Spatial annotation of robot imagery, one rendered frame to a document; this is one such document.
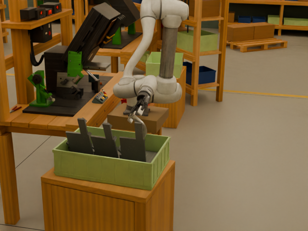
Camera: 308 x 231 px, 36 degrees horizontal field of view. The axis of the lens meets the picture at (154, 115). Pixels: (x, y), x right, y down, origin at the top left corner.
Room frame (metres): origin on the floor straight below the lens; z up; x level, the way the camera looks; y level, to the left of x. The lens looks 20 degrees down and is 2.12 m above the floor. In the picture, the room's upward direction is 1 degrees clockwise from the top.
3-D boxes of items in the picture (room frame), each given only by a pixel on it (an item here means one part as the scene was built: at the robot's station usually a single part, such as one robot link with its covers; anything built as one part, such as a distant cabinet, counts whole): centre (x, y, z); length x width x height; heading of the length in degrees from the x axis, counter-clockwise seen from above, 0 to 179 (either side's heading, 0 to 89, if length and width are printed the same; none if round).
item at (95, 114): (3.83, 0.42, 0.82); 1.50 x 0.14 x 0.15; 170
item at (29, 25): (3.93, 0.96, 1.52); 0.90 x 0.25 x 0.04; 170
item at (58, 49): (4.01, 0.82, 1.07); 0.30 x 0.18 x 0.34; 170
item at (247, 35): (10.26, -2.17, 0.22); 1.20 x 0.80 x 0.44; 118
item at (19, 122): (3.88, 0.70, 0.44); 1.49 x 0.70 x 0.88; 170
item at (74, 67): (3.80, 0.65, 1.17); 0.13 x 0.12 x 0.20; 170
